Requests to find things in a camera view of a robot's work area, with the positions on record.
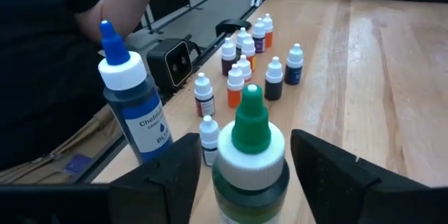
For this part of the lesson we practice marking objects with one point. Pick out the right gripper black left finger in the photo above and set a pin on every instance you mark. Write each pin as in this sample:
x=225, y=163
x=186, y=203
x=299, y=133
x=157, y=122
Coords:
x=164, y=189

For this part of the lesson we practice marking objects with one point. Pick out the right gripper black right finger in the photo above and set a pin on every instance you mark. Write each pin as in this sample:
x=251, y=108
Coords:
x=332, y=175

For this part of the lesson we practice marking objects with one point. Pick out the large green-capped food colouring bottle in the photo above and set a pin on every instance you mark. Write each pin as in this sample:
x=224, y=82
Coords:
x=250, y=168

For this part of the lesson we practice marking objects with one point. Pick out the small red food colouring bottle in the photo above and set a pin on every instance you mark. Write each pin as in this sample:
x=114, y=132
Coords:
x=203, y=89

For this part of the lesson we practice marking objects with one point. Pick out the small black food colouring bottle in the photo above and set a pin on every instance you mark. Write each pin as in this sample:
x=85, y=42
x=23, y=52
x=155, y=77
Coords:
x=274, y=73

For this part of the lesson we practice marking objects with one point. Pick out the large blue-capped food colouring bottle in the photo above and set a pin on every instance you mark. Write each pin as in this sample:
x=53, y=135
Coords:
x=120, y=73

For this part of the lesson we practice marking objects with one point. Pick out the small orange food colouring bottle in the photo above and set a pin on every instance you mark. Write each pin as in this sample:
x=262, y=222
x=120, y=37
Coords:
x=244, y=66
x=267, y=24
x=248, y=47
x=235, y=80

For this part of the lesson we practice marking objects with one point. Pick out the small purple food colouring bottle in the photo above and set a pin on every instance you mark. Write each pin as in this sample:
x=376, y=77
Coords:
x=259, y=33

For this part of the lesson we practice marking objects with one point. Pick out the person's forearm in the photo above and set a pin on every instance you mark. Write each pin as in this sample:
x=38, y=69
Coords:
x=119, y=10

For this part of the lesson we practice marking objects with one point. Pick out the small dark food colouring bottle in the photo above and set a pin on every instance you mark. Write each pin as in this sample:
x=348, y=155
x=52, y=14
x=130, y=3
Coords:
x=241, y=36

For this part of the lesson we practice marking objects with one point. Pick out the brown bag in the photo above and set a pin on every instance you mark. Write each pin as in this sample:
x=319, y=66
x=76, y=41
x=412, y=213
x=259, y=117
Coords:
x=70, y=143

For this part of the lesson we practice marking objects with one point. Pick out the person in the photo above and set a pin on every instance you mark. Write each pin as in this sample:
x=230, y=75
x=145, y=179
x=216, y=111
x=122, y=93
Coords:
x=35, y=59

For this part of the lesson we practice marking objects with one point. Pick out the black table-level camera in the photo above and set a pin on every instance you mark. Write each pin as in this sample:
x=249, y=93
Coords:
x=168, y=66

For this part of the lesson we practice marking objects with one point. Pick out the black frame clip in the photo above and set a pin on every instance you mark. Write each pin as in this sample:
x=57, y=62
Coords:
x=231, y=24

